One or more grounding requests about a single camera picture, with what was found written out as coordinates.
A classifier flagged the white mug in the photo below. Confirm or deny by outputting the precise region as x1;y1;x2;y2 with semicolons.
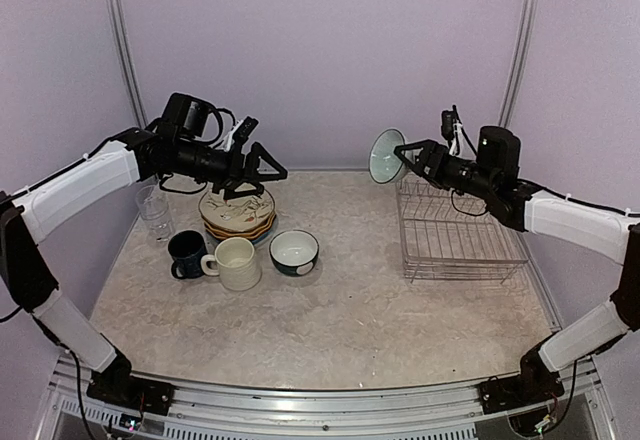
200;237;262;292

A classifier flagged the blue polka dot plate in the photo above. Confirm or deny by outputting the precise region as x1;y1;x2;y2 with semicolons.
252;228;274;248

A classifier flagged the cream bird pattern plate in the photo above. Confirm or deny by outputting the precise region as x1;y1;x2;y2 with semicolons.
198;190;276;231

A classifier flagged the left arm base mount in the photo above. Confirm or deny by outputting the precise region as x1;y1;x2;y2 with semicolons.
87;349;175;416

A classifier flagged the large clear glass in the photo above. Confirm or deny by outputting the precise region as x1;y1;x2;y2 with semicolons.
135;185;174;242

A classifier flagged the back aluminium rail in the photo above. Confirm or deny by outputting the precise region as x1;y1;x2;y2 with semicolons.
287;166;368;174

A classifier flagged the aluminium rail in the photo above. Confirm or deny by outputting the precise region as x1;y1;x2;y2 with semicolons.
31;355;622;439
287;166;368;174

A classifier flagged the yellow polka dot plate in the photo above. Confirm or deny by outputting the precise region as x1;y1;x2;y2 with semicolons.
205;227;271;243

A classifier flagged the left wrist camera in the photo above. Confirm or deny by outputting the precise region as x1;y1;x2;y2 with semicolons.
222;116;259;152

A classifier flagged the light green bowl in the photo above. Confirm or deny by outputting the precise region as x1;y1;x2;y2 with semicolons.
368;128;407;185

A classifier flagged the dark blue mug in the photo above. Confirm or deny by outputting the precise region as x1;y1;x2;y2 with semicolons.
168;230;207;280

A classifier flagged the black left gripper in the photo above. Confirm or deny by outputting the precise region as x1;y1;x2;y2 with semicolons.
174;137;287;199

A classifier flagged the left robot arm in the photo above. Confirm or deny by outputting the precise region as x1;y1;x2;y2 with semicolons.
1;92;288;405

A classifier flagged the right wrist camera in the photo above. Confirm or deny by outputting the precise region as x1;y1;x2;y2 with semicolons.
440;105;464;156

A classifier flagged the aluminium post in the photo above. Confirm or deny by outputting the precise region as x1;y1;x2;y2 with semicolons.
106;0;148;128
498;0;538;128

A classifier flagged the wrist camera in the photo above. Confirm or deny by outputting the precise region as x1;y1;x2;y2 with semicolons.
440;105;464;156
222;116;259;152

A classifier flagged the left aluminium post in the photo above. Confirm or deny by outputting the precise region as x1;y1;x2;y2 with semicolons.
106;0;148;128

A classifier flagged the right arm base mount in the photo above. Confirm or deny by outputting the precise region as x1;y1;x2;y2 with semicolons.
478;343;565;414

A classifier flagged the wire dish rack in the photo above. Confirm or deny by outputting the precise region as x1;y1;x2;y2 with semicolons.
396;174;528;283

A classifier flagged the teal white bowl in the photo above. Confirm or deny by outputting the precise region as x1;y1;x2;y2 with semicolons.
269;230;319;277

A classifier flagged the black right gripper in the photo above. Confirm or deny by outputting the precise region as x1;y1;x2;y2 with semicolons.
395;138;498;199

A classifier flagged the small clear glass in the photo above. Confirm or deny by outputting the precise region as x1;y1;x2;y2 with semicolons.
140;195;171;225

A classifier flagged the front aluminium rail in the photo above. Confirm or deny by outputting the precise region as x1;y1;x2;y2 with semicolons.
31;355;622;439

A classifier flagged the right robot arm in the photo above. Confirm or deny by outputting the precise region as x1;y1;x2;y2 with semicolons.
392;126;639;404

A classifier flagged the right aluminium post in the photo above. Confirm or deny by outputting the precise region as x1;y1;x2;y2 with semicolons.
498;0;538;128

